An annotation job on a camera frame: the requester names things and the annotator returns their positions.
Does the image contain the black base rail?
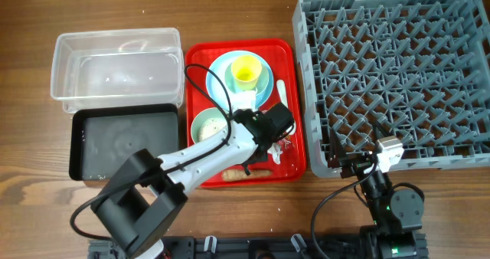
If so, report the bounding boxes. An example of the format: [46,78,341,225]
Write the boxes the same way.
[87,234,428,259]

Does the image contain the clear plastic storage bin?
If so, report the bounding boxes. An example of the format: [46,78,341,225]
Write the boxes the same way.
[51,28,185,113]

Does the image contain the light blue plate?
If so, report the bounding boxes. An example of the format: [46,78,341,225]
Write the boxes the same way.
[205,51,274,110]

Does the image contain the brown bread stick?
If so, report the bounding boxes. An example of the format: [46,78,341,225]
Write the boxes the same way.
[221,169,273,182]

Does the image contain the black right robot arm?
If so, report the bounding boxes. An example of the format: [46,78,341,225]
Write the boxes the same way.
[328,123,428,258]

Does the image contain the white plastic spoon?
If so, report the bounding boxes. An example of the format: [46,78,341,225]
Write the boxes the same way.
[276,80,296,136]

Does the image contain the cooked white rice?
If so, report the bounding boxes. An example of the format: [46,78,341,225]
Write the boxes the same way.
[198,117,227,142]

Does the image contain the yellow plastic cup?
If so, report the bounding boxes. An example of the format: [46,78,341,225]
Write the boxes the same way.
[231,55,262,90]

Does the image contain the black plastic tray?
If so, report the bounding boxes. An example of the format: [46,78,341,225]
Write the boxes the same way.
[68,103,179,181]

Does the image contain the grey dishwasher rack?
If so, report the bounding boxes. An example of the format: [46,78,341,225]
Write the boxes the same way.
[292,0,489,178]

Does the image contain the red serving tray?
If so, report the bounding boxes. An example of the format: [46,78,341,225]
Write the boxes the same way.
[185,38,307,188]

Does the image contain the green rice bowl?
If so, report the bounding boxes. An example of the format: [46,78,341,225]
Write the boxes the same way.
[191,107,226,143]

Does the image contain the red snack wrapper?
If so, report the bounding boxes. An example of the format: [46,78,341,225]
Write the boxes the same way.
[277,135,295,150]

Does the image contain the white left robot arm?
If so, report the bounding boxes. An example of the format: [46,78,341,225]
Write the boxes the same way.
[89,104,294,258]

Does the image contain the white napkin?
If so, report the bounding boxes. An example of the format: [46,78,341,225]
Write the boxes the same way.
[230,90,256,110]

